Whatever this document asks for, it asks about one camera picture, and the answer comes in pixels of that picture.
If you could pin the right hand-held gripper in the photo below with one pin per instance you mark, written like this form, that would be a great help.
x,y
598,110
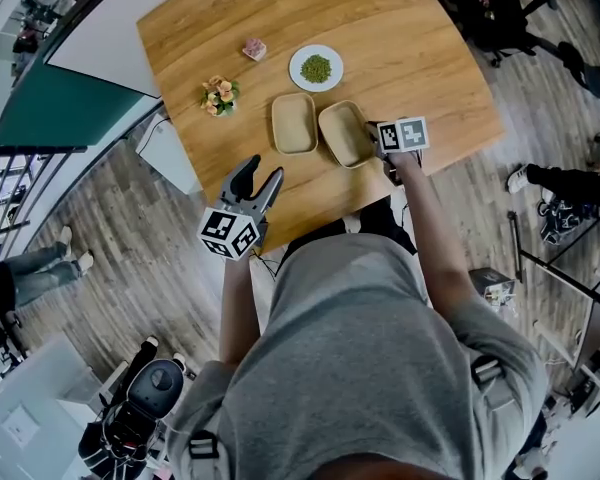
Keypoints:
x,y
405,135

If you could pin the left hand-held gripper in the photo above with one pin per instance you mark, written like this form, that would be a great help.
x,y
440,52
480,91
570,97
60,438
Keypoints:
x,y
227,233

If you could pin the person's left forearm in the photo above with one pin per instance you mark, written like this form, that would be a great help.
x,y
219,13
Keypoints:
x,y
237,308

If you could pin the person's right forearm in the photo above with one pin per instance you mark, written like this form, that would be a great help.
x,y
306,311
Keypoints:
x,y
430,238

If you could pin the person's black trousers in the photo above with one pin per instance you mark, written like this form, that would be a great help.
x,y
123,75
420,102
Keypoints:
x,y
380,218

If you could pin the pile of green beans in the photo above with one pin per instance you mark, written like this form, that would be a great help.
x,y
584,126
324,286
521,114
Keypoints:
x,y
316,67

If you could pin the white floor appliance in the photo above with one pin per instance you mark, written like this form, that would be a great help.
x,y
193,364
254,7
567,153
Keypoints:
x,y
170,158

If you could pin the orange flower plant white pot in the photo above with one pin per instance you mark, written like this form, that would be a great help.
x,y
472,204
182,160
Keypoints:
x,y
220,95

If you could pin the white round plate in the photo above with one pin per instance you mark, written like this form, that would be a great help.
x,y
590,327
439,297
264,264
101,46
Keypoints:
x,y
297,68

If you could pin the pink succulent white pot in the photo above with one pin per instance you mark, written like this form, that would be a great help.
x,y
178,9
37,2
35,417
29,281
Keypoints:
x,y
254,49

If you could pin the black office chair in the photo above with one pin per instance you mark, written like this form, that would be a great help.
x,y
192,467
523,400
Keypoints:
x,y
490,18

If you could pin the black stand pole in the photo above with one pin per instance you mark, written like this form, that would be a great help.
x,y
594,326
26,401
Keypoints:
x,y
515,245

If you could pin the person's grey shirt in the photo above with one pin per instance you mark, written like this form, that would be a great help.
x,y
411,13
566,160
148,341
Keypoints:
x,y
360,343

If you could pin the box of small items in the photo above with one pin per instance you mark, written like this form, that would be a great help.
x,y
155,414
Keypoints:
x,y
495,288

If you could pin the white partition panel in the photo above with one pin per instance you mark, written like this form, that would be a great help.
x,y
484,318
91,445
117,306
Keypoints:
x,y
100,48

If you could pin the black backpack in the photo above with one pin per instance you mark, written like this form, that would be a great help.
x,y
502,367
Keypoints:
x,y
565,220

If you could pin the green partition panel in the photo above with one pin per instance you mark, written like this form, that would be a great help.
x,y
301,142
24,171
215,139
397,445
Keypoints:
x,y
55,113

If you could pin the black metal railing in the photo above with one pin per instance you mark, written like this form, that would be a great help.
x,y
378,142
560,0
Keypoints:
x,y
40,149

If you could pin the black round-headed robot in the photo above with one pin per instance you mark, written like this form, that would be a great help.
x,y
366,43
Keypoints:
x,y
152,388

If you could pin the white desk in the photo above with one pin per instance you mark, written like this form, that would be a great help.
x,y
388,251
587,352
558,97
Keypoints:
x,y
40,403

